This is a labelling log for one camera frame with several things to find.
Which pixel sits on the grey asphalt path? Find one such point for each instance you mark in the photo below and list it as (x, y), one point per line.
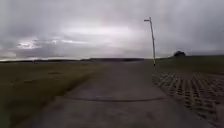
(116, 100)

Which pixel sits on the distant treeline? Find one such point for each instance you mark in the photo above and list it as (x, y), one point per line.
(83, 60)

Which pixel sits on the grass field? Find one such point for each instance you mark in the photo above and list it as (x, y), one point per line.
(33, 83)

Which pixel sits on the grass slope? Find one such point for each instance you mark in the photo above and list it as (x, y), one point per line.
(196, 63)

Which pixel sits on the distant tree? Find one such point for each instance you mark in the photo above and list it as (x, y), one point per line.
(179, 53)

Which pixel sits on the grass paver grid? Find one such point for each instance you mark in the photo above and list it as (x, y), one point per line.
(196, 90)

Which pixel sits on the street lamp pole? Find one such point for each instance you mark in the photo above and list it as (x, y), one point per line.
(152, 43)

